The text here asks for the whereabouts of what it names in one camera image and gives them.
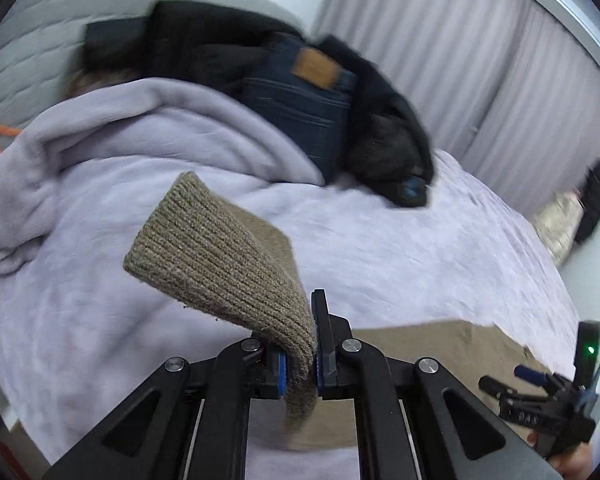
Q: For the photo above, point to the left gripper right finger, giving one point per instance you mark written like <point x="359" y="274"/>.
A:
<point x="414" y="420"/>

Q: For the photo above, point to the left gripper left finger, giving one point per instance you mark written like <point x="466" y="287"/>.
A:
<point x="185" y="421"/>

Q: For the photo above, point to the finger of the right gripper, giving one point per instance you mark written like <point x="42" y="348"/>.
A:
<point x="539" y="379"/>
<point x="494" y="388"/>

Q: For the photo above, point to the tan knit sweater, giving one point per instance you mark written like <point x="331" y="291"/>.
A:
<point x="217" y="258"/>

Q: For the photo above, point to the person's right hand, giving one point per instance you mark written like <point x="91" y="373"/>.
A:
<point x="576" y="464"/>

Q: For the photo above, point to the cream puffer jacket hanging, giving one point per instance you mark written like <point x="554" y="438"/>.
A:
<point x="556" y="224"/>

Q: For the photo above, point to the lavender plush bed blanket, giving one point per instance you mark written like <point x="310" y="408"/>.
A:
<point x="78" y="333"/>

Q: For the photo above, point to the black jacket on bed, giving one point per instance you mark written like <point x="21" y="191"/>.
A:
<point x="385" y="146"/>

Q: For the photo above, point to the grey vertical curtains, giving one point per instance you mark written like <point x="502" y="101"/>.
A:
<point x="500" y="85"/>

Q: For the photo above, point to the dark blue jeans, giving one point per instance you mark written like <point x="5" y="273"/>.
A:
<point x="307" y="95"/>

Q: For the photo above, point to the grey quilted headboard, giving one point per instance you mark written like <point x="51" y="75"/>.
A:
<point x="41" y="42"/>

